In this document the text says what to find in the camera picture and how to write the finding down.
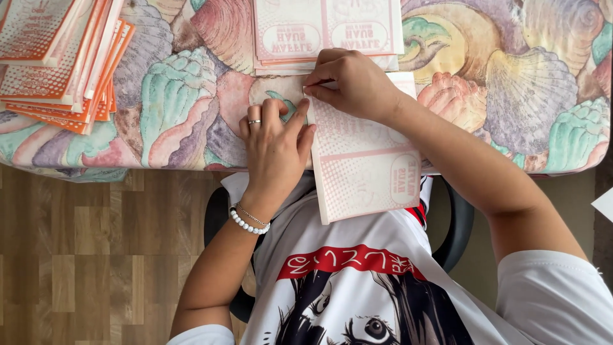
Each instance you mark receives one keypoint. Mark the person's left hand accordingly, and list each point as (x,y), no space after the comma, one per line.
(273,153)

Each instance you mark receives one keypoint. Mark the black chair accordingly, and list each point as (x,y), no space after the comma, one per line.
(457,225)

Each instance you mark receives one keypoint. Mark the stack of orange folded cartons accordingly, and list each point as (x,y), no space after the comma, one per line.
(52,57)

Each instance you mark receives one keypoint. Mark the stack of pink carton blanks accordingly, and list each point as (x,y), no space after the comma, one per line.
(325,28)

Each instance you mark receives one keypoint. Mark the pink printed carton sheet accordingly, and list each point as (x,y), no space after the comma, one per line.
(364,163)

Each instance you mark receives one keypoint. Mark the white paper sheet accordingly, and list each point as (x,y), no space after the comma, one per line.
(604,205)

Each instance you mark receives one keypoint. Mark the seashell print tablecloth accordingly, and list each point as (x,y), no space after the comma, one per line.
(527,72)

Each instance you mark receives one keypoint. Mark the white printed t-shirt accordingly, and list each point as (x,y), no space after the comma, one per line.
(383,297)

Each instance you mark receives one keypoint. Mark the person's right hand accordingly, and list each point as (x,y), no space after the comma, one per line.
(357,84)

